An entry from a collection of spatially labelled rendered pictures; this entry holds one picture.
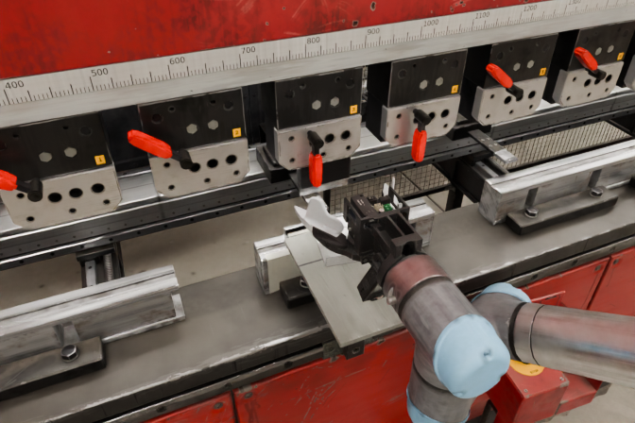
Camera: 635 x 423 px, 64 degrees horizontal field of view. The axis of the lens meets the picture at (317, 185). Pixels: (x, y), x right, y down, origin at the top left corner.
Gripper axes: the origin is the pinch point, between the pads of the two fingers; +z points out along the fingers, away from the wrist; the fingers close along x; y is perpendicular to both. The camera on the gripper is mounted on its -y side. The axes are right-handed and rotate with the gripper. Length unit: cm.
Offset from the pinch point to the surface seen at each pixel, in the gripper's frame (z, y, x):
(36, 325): 13, -21, 50
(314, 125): 11.3, 7.2, -0.2
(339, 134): 11.2, 4.4, -4.8
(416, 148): 8.3, 0.1, -18.5
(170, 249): 135, -117, 25
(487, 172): 35, -32, -61
